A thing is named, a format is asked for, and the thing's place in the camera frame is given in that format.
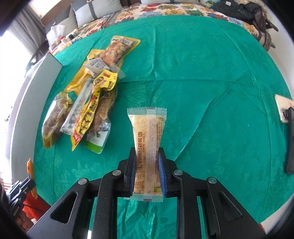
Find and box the black clothes pile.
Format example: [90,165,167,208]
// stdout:
[212,1,279,34]

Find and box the peanut bag yellow border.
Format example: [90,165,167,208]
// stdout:
[98,35,141,67]

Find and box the brown snack transparent packet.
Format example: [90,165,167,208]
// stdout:
[41,91,73,149]

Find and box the grey white board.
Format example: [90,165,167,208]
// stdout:
[9,53,62,183]

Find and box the grey curtain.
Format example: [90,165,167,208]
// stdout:
[8,4,46,55]

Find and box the beige wafer snack packet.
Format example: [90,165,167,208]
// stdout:
[127,107,167,203]

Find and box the small white snack packet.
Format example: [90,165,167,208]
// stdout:
[83,58,126,79]

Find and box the green white snack packet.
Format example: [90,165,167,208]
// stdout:
[84,88,117,154]

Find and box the long yellow snack packet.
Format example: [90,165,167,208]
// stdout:
[64,49,104,96]

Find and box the white plastic bag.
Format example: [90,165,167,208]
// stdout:
[46,24,65,47]

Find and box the clear speckled snack packet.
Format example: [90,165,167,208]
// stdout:
[60,79,93,135]

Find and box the green embossed tablecloth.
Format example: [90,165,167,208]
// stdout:
[33,15,293,239]

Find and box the yellow red label snack packet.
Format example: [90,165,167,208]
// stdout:
[71,69,118,151]

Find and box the grey pillow middle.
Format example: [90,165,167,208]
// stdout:
[71,0,122,27]

